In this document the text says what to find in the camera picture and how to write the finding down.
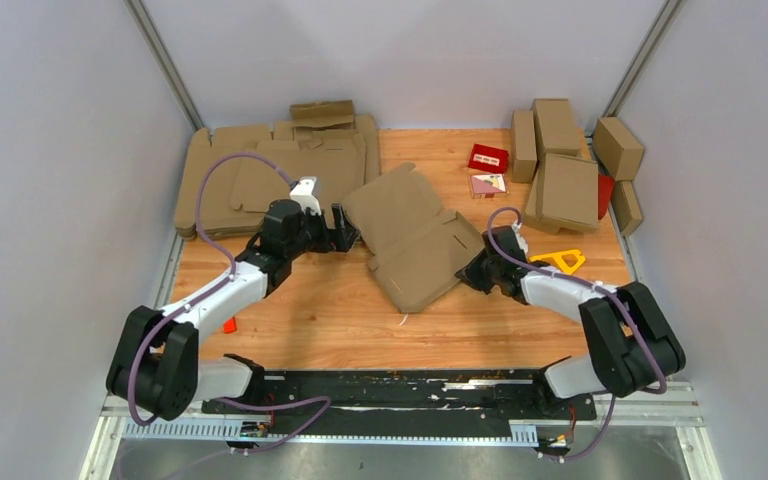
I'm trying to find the corner aluminium post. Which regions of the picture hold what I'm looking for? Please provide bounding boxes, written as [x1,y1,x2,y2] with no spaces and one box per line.
[124,0,205,130]
[603,0,685,117]

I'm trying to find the rear leaning cardboard box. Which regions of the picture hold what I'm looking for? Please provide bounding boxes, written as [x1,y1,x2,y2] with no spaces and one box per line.
[532,98,581,160]

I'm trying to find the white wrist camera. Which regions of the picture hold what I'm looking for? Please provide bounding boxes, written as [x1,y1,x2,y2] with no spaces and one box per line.
[511,222,529,259]
[289,176,322,216]

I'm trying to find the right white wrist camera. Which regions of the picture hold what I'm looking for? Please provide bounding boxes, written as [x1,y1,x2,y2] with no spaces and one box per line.
[511,222,529,259]

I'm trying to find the brown cardboard box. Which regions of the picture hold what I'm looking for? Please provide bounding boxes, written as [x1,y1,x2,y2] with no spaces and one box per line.
[341,162,484,314]

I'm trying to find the red card box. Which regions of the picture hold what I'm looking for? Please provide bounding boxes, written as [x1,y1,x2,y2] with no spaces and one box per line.
[467,143,510,174]

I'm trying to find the low right cardboard box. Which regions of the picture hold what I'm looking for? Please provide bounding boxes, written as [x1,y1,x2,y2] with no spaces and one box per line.
[611,181,644,237]

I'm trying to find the left corner aluminium post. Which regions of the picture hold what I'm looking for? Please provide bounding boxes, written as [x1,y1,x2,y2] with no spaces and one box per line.
[124,0,205,130]

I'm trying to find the small folded cardboard pieces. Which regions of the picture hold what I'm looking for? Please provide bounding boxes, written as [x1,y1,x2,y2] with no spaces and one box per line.
[289,100,355,130]

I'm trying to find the upright narrow cardboard box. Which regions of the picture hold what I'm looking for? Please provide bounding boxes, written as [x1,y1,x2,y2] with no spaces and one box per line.
[510,110,538,183]

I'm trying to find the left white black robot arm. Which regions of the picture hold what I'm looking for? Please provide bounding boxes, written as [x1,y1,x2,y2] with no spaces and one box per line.
[106,199,359,426]

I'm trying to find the pink tangram puzzle card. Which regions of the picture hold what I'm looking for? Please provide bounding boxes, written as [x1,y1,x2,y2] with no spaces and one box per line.
[469,173,508,199]

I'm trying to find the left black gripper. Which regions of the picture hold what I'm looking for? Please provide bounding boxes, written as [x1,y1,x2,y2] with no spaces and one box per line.
[287,204,361,260]

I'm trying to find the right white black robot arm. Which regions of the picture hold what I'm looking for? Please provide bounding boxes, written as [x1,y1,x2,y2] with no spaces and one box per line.
[456,226,686,418]

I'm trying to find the front flat cardboard box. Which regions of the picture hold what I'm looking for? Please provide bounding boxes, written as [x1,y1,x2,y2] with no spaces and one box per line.
[524,154,599,234]

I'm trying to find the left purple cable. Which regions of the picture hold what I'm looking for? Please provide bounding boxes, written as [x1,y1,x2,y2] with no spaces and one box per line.
[125,152,332,458]

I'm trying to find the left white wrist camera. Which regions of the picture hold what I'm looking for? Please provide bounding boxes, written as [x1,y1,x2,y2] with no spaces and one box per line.
[289,176,322,216]

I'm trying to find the far right cardboard box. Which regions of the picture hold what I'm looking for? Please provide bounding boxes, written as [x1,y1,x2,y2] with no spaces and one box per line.
[592,117,645,181]

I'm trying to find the stack of flat cardboard sheets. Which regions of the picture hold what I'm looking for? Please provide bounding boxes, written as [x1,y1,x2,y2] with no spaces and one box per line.
[174,114,381,240]

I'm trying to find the right corner aluminium post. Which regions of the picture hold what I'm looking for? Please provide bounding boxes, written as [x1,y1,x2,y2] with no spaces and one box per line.
[603,0,685,117]

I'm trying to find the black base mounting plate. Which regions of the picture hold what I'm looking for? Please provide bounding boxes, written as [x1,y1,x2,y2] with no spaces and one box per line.
[201,368,601,440]

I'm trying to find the yellow plastic triangle frame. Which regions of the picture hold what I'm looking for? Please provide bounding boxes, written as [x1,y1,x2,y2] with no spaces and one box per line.
[529,249,586,275]

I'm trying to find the aluminium frame rail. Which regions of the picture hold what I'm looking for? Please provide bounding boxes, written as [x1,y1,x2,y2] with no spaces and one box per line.
[80,382,722,479]

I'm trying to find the red object behind boxes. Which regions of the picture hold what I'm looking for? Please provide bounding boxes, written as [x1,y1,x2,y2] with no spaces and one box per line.
[597,174,615,220]

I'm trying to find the small orange block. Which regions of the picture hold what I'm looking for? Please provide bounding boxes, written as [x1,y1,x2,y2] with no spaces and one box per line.
[222,317,237,334]

